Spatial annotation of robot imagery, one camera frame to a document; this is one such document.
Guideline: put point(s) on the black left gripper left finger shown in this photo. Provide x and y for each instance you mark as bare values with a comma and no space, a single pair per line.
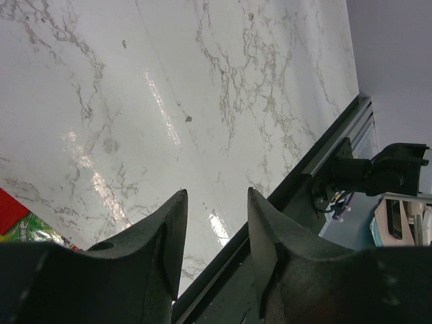
131,277

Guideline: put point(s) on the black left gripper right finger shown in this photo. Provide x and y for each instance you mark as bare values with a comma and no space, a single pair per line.
303,278

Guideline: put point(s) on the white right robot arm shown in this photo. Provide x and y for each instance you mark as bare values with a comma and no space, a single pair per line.
396,169

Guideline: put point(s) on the red 13-Storey Treehouse book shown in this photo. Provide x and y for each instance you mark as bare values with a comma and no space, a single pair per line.
21,225

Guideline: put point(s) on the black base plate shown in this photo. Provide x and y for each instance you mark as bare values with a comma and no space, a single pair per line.
225,291

